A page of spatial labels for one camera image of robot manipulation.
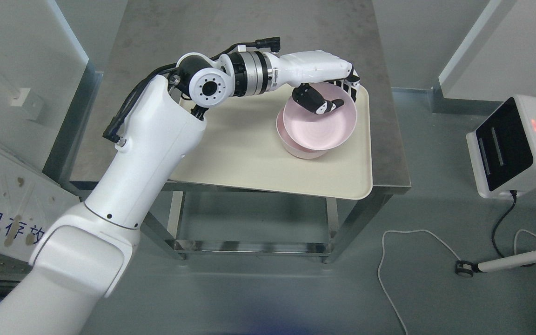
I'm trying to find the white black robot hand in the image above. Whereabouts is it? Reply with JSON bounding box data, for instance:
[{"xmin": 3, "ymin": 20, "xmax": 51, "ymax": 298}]
[{"xmin": 268, "ymin": 50, "xmax": 360, "ymax": 115}]

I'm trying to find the pink bowl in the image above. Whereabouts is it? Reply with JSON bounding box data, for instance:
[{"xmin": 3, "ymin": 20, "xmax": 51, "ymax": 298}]
[
  {"xmin": 282, "ymin": 82, "xmax": 358, "ymax": 151},
  {"xmin": 276, "ymin": 109, "xmax": 328, "ymax": 160}
]

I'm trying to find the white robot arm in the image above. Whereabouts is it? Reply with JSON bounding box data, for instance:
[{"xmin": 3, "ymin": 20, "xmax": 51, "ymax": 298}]
[{"xmin": 0, "ymin": 37, "xmax": 281, "ymax": 335}]

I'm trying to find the cream plastic tray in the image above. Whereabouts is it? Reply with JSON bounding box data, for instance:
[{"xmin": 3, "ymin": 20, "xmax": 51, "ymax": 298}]
[{"xmin": 170, "ymin": 86, "xmax": 374, "ymax": 200}]

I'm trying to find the white black box device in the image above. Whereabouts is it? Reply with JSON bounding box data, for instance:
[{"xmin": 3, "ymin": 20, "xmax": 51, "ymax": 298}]
[{"xmin": 466, "ymin": 94, "xmax": 536, "ymax": 199}]

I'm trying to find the white stand leg with caster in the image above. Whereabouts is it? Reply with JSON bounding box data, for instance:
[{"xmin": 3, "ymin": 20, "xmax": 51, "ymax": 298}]
[{"xmin": 455, "ymin": 251, "xmax": 536, "ymax": 276}]

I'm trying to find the white sign board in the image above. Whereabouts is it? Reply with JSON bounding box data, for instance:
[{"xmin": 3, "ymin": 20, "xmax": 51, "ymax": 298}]
[{"xmin": 0, "ymin": 144, "xmax": 80, "ymax": 261}]

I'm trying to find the steel table frame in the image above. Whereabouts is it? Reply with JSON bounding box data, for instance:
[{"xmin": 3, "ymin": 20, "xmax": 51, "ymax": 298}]
[{"xmin": 69, "ymin": 0, "xmax": 411, "ymax": 246}]

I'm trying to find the white floor cable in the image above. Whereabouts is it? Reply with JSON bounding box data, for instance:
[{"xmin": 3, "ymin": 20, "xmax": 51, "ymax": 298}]
[{"xmin": 377, "ymin": 229, "xmax": 463, "ymax": 335}]

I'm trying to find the black power cable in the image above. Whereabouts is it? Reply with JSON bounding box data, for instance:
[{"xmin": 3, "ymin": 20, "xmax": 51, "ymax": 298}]
[{"xmin": 491, "ymin": 190, "xmax": 519, "ymax": 259}]

